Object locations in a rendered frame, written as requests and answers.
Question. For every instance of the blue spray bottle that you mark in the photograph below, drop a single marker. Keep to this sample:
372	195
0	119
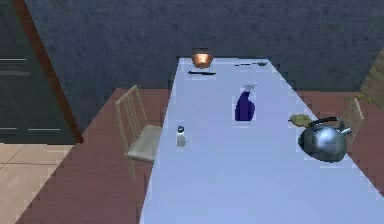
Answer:
244	106

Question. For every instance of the copper bowl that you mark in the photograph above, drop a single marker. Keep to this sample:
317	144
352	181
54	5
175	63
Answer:
201	59

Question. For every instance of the olive green sponge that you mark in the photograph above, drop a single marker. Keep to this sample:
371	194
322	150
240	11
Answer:
300	120

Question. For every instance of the clear salt shaker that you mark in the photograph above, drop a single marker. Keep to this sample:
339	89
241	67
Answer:
181	137

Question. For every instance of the dark panelled room door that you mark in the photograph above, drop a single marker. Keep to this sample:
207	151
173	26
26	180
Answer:
28	86

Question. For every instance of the silver kettle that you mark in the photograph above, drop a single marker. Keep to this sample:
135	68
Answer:
323	141

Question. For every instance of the beige wooden chair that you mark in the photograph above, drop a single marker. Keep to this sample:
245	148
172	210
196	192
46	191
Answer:
141	133
353	118

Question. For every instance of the black knife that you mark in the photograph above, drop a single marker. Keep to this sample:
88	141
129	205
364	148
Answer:
201	72

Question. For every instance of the pale blue long table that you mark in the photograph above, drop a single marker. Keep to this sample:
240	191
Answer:
233	173

